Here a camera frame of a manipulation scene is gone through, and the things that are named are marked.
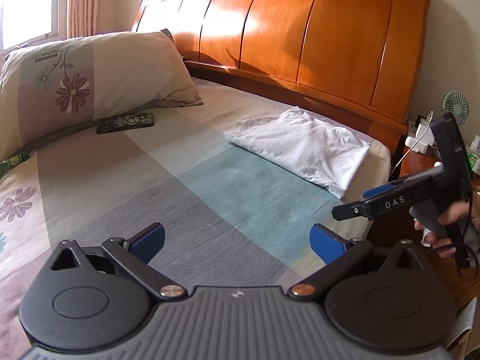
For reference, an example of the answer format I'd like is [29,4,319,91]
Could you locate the green desk fan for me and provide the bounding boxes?
[440,91,470,123]

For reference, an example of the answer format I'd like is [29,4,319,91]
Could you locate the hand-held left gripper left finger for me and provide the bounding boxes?
[39,222,188,303]

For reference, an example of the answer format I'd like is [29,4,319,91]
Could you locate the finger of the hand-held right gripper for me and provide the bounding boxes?
[332,200,370,221]
[362,183,400,200]

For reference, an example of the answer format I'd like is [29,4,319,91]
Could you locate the white charger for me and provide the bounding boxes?
[405,120,436,154]

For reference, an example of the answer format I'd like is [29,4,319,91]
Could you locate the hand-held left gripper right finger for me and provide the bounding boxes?
[287,223,436,303]

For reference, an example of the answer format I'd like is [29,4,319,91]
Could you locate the white charging cable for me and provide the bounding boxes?
[390,110,434,170]

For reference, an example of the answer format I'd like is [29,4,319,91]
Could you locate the bright window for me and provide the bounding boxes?
[0,0,63,52]

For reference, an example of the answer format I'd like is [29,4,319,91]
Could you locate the wooden nightstand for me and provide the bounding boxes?
[365,149,480,308]

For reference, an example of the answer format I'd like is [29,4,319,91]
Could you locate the wooden headboard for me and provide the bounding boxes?
[131,0,432,155]

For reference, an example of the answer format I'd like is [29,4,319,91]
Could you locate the white printed t-shirt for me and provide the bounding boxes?
[223,106,370,200]

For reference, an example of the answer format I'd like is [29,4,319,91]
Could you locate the person's right hand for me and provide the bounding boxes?
[414,199,480,259]

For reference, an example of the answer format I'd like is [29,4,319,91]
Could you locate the patterned curtain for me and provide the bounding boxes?
[68,0,101,39]

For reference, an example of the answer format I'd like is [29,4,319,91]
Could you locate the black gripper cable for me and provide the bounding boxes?
[431,197,480,279]

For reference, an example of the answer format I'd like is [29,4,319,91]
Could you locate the floral pillow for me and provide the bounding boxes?
[0,31,204,158]

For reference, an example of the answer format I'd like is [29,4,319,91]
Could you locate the green glass bottle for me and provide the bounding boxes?
[0,151,31,175]

